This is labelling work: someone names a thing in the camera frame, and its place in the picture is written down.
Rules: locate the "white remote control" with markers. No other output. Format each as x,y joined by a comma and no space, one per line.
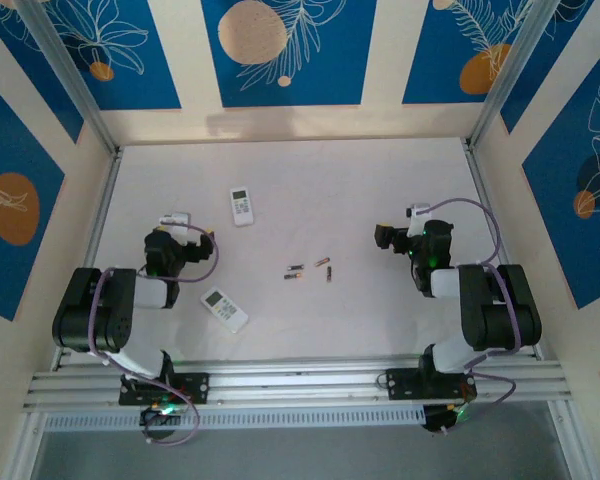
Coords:
224,310
242,210

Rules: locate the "copper coloured AAA battery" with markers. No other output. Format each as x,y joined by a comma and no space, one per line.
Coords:
322,261

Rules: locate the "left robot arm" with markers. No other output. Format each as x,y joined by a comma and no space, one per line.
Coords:
95,310

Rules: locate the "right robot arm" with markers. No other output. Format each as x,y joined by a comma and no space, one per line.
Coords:
505,310

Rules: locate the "black controller board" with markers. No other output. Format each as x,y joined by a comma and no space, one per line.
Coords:
440,417
160,412

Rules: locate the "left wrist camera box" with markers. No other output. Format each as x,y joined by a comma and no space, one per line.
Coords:
175,218

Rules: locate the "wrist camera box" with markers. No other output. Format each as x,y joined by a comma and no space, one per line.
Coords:
419,212
175,218

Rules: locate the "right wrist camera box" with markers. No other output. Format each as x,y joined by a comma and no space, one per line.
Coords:
419,212

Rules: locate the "aluminium table side rail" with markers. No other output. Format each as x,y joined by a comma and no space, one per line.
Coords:
107,190
481,175

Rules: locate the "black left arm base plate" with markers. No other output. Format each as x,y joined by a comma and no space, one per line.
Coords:
195,387

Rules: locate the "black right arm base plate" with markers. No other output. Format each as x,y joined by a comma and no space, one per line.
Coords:
400,382

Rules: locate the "aluminium mounting rail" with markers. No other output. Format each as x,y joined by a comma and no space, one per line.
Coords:
300,380

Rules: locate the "aluminium frame post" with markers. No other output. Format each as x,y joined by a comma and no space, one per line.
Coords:
505,75
70,75

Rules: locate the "aluminium frame leg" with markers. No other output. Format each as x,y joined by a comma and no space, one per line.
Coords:
26,450
566,450

